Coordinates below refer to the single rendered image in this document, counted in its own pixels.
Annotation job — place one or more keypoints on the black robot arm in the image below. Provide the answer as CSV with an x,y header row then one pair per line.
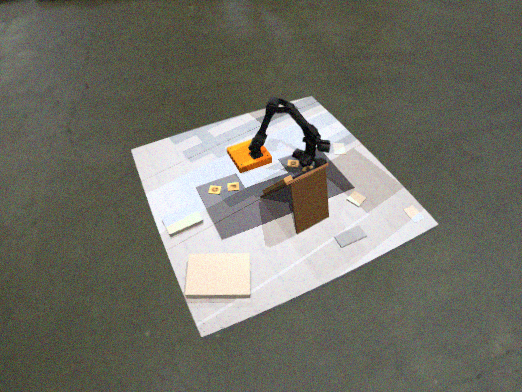
x,y
312,137

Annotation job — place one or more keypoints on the grey flat rectangular tile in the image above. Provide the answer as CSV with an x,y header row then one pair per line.
x,y
350,236

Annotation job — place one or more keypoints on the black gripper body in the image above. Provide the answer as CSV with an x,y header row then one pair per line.
x,y
317,161

